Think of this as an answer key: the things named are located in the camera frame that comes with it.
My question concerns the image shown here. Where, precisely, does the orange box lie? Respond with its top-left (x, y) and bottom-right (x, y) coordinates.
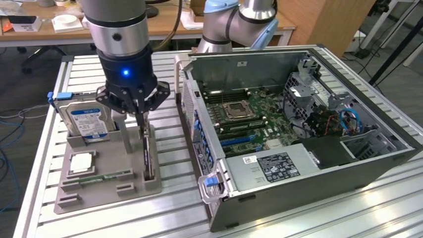
top-left (0, 17), bottom-right (12, 35)

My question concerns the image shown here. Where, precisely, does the white box with black top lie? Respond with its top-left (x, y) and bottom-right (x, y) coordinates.
top-left (6, 15), bottom-right (42, 33)

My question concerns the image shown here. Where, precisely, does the wooden cabinet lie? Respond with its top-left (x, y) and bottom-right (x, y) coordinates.
top-left (276, 0), bottom-right (377, 54)

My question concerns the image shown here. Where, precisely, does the blue wire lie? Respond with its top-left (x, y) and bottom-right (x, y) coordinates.
top-left (339, 108), bottom-right (364, 136)

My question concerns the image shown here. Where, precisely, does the blue floor cable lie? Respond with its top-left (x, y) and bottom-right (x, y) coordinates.
top-left (0, 119), bottom-right (25, 214)

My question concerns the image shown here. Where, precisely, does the blue case latch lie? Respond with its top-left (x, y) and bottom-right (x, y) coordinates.
top-left (204, 176), bottom-right (220, 189)

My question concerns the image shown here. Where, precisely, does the black slanted pole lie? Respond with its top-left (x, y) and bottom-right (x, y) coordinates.
top-left (368, 14), bottom-right (423, 86)

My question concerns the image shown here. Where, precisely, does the grey power supply unit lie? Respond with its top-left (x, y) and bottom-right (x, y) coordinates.
top-left (224, 143), bottom-right (321, 193)

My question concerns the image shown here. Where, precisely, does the dark grey PC case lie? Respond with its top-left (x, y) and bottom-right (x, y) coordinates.
top-left (173, 44), bottom-right (423, 233)

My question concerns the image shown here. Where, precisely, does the black chair base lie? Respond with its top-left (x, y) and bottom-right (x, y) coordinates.
top-left (17, 43), bottom-right (99, 74)

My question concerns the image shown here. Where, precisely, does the silver CPU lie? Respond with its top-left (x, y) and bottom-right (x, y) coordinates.
top-left (68, 153), bottom-right (95, 173)

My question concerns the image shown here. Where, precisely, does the black wire bundle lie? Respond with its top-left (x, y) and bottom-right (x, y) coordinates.
top-left (303, 106), bottom-right (341, 137)

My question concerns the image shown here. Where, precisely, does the grey plastic parts rack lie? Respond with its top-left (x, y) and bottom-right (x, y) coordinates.
top-left (53, 109), bottom-right (163, 215)

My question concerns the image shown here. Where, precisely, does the green RAM stick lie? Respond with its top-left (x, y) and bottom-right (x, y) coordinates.
top-left (62, 171), bottom-right (133, 185)

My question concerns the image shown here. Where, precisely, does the grey floor cable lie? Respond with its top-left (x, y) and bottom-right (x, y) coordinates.
top-left (0, 105), bottom-right (50, 119)

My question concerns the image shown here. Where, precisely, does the black RAM slot row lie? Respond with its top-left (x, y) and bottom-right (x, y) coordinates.
top-left (203, 88), bottom-right (252, 104)
top-left (216, 119), bottom-right (268, 135)

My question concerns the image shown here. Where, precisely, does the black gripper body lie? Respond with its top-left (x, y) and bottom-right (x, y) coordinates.
top-left (97, 48), bottom-right (159, 114)

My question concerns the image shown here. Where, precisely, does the graphics card with metal bracket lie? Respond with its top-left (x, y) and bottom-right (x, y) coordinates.
top-left (140, 119), bottom-right (156, 181)

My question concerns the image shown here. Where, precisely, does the black plastic shroud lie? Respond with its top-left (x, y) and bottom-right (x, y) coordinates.
top-left (300, 135), bottom-right (357, 170)

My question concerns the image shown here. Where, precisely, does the hard disk in blue caddy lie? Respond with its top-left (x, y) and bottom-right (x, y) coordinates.
top-left (46, 91), bottom-right (120, 146)

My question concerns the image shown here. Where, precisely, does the wooden desk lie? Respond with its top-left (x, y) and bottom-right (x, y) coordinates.
top-left (0, 0), bottom-right (296, 48)

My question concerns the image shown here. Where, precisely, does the metal CPU socket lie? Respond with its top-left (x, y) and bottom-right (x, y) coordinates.
top-left (223, 100), bottom-right (253, 119)

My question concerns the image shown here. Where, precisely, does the white booklet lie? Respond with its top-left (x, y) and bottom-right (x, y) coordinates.
top-left (180, 9), bottom-right (204, 30)

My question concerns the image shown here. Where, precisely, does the green motherboard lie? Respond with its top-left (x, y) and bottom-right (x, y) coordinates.
top-left (197, 81), bottom-right (304, 158)

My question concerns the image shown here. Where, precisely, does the metal disk bay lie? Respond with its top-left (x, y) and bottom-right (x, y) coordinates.
top-left (283, 57), bottom-right (333, 119)

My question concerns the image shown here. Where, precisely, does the brown cardboard box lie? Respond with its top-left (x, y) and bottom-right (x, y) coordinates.
top-left (189, 0), bottom-right (207, 17)

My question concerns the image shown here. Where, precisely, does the blue expansion slot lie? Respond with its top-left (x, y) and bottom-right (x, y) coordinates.
top-left (219, 135), bottom-right (255, 147)

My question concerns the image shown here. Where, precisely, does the blue card retainer row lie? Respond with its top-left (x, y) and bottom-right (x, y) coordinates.
top-left (191, 109), bottom-right (216, 172)

